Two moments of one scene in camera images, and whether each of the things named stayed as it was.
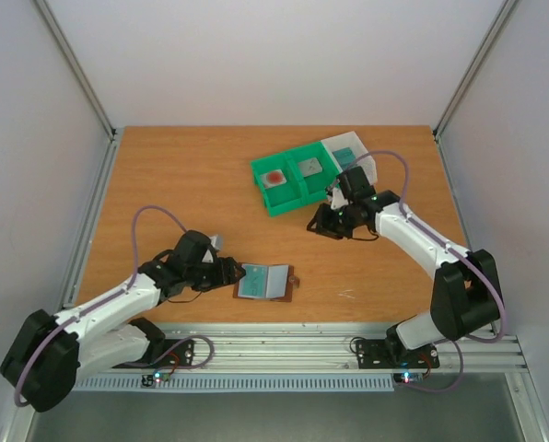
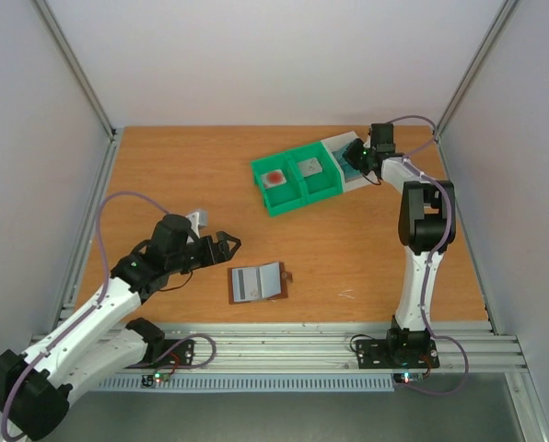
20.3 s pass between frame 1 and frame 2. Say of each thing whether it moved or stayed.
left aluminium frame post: stayed
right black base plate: stayed
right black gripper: moved
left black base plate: stayed
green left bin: stayed
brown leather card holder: moved
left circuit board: stayed
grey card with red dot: stayed
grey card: stayed
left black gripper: moved
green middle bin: stayed
